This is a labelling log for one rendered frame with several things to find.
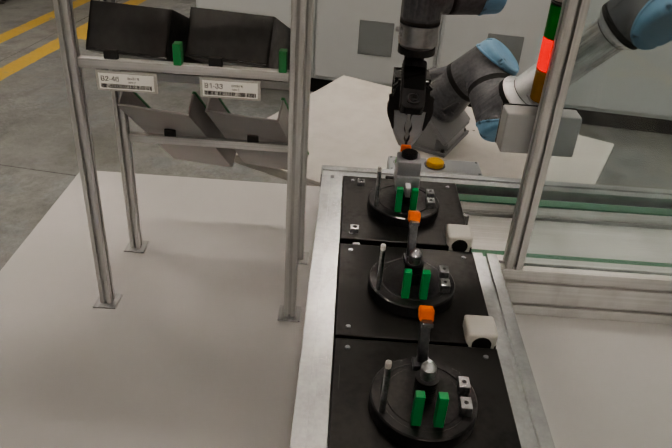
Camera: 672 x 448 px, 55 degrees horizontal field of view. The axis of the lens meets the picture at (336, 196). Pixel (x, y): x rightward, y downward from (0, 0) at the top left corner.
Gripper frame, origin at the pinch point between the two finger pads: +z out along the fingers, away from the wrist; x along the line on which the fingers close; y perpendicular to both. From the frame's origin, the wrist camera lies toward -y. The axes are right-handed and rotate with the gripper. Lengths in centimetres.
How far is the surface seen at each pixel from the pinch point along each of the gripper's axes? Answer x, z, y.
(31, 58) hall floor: 239, 106, 325
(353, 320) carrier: 9.3, 9.3, -43.5
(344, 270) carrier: 11.0, 9.3, -31.1
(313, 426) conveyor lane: 14, 10, -63
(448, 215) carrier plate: -8.9, 9.3, -10.9
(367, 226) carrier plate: 7.0, 9.3, -16.9
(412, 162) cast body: -0.4, -2.2, -11.8
